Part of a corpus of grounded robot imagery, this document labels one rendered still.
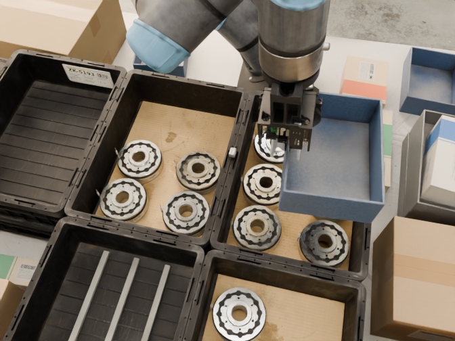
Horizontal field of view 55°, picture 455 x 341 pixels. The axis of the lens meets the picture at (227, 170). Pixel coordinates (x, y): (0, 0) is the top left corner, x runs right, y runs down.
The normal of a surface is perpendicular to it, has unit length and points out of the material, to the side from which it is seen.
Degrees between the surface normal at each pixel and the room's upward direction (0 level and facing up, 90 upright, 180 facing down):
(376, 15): 0
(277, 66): 91
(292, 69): 89
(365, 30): 0
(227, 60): 0
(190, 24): 71
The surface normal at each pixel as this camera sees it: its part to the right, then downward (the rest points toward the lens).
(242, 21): 0.22, 0.63
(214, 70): 0.00, -0.50
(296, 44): 0.04, 0.86
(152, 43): -0.18, 0.37
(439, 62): -0.26, 0.84
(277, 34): -0.47, 0.78
